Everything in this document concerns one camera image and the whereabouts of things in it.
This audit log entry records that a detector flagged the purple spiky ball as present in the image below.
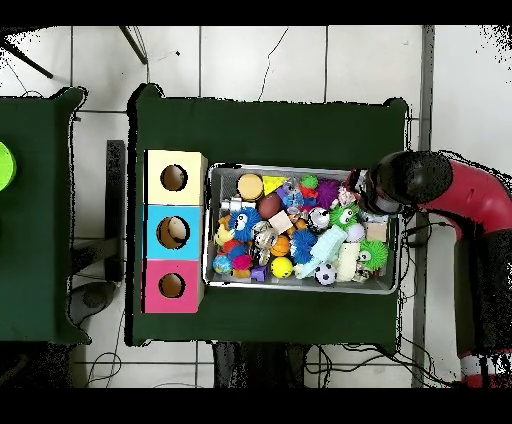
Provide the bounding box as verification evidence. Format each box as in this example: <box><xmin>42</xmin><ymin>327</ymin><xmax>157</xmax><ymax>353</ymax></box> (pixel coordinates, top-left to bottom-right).
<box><xmin>315</xmin><ymin>179</ymin><xmax>341</xmax><ymax>209</ymax></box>

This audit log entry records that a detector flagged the multicoloured rope knot toy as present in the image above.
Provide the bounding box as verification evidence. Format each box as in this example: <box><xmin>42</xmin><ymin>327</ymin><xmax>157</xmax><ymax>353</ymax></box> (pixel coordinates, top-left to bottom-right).
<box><xmin>339</xmin><ymin>184</ymin><xmax>357</xmax><ymax>209</ymax></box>

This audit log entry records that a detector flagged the clear mesh bin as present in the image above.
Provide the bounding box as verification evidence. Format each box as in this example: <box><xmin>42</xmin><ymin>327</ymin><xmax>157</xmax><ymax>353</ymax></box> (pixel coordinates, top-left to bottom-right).
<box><xmin>205</xmin><ymin>163</ymin><xmax>405</xmax><ymax>297</ymax></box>

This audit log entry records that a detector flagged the wooden three-hole box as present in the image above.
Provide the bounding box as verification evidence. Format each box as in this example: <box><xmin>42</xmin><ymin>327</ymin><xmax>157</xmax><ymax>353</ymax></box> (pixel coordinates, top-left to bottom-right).
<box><xmin>142</xmin><ymin>148</ymin><xmax>209</xmax><ymax>316</ymax></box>

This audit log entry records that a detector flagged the brown toy football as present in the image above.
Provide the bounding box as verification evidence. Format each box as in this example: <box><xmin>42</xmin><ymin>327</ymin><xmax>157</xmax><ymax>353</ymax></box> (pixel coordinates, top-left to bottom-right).
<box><xmin>257</xmin><ymin>194</ymin><xmax>284</xmax><ymax>221</ymax></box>

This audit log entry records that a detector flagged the blue fuzzy monster toy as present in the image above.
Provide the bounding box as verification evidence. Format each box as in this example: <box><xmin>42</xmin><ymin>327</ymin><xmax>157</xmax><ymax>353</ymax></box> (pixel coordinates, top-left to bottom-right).
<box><xmin>229</xmin><ymin>207</ymin><xmax>264</xmax><ymax>244</ymax></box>

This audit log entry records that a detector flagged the yellow cheese wedge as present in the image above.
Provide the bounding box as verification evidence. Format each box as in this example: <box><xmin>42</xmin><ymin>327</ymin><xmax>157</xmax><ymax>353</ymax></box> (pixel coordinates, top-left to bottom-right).
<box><xmin>262</xmin><ymin>175</ymin><xmax>288</xmax><ymax>196</ymax></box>

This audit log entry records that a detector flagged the yellow ball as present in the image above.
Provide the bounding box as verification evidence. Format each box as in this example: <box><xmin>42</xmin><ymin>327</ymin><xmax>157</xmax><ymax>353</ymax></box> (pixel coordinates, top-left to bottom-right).
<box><xmin>270</xmin><ymin>255</ymin><xmax>295</xmax><ymax>281</ymax></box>

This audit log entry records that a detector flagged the mint green knit cloth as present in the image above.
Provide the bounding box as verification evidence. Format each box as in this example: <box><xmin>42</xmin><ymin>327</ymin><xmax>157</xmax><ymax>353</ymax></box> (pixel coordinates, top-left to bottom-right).
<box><xmin>295</xmin><ymin>227</ymin><xmax>347</xmax><ymax>280</ymax></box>

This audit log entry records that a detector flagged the dark green tablecloth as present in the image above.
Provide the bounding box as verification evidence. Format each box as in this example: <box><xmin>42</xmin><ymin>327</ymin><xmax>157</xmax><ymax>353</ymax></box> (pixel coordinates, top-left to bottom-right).
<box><xmin>126</xmin><ymin>83</ymin><xmax>409</xmax><ymax>355</ymax></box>

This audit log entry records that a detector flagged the black and white soccer ball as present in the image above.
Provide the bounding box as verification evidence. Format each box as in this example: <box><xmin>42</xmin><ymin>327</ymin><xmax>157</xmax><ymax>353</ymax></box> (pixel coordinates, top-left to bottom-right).
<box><xmin>315</xmin><ymin>263</ymin><xmax>339</xmax><ymax>288</ymax></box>

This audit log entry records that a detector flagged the cream knit cloth roll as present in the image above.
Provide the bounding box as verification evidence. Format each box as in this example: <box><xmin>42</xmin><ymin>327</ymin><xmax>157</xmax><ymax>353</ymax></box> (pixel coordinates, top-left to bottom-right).
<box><xmin>336</xmin><ymin>242</ymin><xmax>362</xmax><ymax>283</ymax></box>

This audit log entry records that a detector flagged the green spiky ball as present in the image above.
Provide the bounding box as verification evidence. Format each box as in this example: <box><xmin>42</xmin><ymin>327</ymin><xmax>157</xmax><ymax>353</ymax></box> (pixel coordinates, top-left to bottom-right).
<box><xmin>357</xmin><ymin>239</ymin><xmax>390</xmax><ymax>272</ymax></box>

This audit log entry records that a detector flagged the black upright bar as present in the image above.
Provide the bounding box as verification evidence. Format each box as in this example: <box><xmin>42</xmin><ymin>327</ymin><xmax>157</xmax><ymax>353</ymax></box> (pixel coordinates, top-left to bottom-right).
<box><xmin>105</xmin><ymin>139</ymin><xmax>128</xmax><ymax>283</ymax></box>

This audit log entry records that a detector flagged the black tripod leg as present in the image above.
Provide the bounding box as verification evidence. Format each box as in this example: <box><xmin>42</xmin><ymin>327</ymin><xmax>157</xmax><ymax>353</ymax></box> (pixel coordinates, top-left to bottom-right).
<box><xmin>0</xmin><ymin>35</ymin><xmax>54</xmax><ymax>80</ymax></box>
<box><xmin>119</xmin><ymin>25</ymin><xmax>149</xmax><ymax>65</ymax></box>

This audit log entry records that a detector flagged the green covered side table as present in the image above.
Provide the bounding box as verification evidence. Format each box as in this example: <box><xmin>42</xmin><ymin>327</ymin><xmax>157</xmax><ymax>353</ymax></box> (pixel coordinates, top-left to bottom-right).
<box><xmin>0</xmin><ymin>86</ymin><xmax>89</xmax><ymax>347</ymax></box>

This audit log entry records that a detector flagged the lime green round object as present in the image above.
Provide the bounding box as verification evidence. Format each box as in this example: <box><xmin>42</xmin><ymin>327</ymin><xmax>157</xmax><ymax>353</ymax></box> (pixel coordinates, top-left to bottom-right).
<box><xmin>0</xmin><ymin>141</ymin><xmax>17</xmax><ymax>193</ymax></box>

